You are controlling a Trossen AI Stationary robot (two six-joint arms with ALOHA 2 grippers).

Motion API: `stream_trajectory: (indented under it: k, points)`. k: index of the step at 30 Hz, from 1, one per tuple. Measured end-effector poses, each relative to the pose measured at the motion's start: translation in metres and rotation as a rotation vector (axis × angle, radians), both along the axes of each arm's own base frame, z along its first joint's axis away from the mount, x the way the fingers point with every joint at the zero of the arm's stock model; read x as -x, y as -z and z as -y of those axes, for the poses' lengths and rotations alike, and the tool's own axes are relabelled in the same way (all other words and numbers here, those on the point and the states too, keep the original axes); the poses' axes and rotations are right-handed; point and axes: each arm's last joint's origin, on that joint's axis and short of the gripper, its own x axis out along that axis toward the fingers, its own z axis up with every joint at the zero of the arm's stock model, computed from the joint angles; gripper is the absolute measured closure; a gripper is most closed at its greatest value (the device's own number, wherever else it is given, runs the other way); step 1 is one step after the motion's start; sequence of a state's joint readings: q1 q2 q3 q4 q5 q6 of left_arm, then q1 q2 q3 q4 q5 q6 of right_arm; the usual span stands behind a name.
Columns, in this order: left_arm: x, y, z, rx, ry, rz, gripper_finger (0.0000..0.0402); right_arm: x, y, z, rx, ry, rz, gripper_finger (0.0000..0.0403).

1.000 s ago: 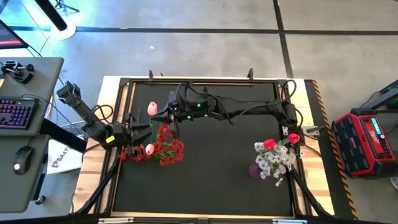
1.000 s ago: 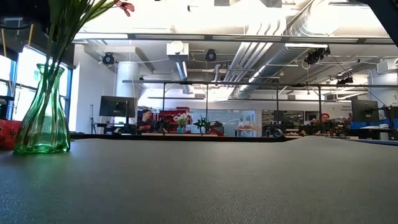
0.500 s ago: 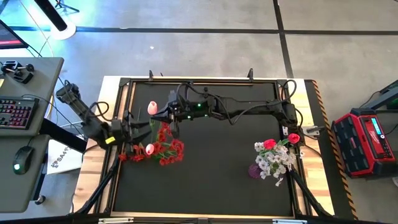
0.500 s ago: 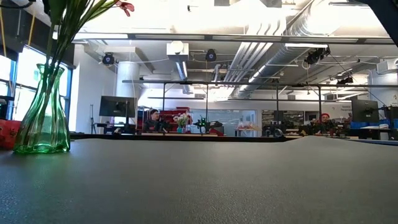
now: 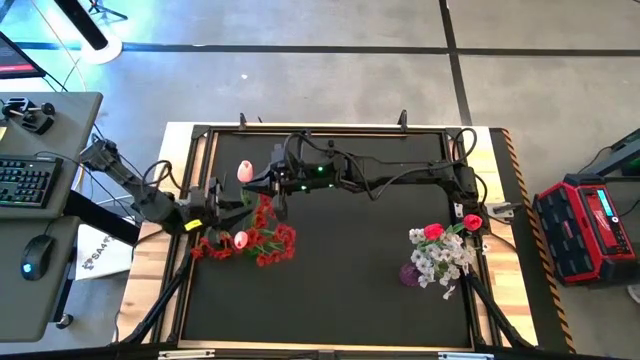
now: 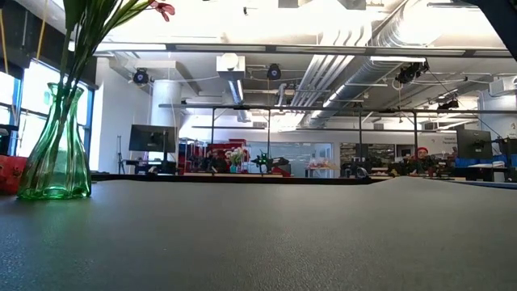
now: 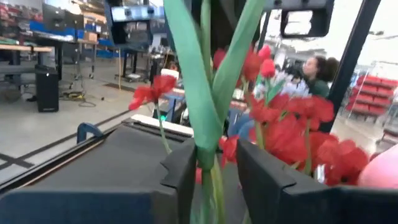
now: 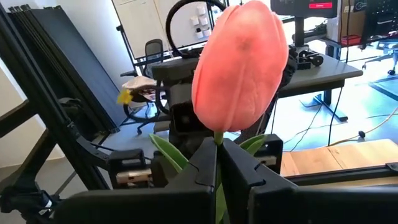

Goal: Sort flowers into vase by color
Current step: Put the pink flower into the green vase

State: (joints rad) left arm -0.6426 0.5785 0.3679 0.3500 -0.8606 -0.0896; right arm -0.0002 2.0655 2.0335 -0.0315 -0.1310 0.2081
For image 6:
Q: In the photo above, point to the black computer monitor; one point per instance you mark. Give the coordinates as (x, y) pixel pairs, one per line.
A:
(151, 138)
(472, 143)

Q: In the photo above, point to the blue-framed window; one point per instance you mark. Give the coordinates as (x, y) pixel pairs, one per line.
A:
(32, 97)

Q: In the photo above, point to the red carnation bunch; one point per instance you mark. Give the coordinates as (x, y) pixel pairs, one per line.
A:
(87, 24)
(10, 174)

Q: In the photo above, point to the silver ventilation duct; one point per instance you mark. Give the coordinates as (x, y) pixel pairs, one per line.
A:
(363, 77)

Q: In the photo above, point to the black metal rack frame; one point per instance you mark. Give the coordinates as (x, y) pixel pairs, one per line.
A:
(282, 107)

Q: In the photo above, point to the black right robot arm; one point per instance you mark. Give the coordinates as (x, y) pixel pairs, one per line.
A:
(505, 16)

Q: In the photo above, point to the white ceiling box unit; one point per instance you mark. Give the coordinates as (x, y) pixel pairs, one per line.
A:
(230, 66)

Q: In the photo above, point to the black robot with green light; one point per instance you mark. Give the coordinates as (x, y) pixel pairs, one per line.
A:
(268, 161)

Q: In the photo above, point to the black aluminium table frame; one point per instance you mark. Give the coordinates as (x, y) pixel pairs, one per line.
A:
(282, 180)

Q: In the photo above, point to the red tool cabinet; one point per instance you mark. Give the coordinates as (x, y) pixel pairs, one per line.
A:
(220, 146)

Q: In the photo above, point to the black ceiling camera cluster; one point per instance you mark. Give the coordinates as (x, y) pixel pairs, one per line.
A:
(410, 72)

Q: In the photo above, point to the flower bouquet in blue vase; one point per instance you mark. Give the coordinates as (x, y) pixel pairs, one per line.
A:
(236, 155)

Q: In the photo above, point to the white round column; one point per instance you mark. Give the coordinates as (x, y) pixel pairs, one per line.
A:
(165, 101)

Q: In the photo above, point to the person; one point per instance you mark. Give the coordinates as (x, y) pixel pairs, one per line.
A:
(422, 153)

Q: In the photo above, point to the black table mat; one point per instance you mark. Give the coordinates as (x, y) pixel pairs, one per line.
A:
(258, 242)

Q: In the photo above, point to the grey overhead light bar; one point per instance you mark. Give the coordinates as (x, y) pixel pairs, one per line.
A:
(202, 47)

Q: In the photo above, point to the black ceiling spotlight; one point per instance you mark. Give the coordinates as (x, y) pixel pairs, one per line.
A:
(274, 72)
(140, 76)

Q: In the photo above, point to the green glass vase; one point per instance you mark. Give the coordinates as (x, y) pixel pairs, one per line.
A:
(60, 178)

